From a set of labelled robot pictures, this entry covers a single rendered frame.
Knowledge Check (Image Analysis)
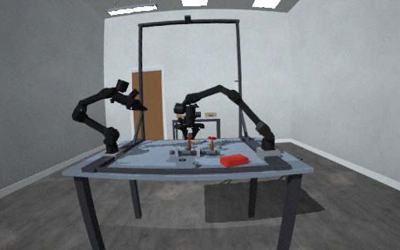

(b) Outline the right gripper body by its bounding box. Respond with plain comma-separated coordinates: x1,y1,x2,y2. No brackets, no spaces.
120,95,140,110

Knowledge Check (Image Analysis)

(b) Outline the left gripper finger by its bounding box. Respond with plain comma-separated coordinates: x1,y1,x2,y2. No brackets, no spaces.
181,130,188,141
191,128,200,140

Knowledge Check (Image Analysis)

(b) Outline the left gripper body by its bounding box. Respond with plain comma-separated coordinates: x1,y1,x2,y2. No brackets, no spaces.
174,115,205,130

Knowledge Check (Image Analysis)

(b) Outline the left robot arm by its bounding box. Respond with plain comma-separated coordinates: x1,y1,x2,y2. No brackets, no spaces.
173,84,276,151

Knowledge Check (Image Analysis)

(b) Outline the grey metal frame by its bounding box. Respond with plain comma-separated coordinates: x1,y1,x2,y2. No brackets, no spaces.
132,19,249,145

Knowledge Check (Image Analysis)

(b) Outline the red rectangular block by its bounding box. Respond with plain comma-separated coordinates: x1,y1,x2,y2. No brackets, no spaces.
220,154,248,167

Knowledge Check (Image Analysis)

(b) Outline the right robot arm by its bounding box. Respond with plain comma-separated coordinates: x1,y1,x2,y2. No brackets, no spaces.
72,79,140,154

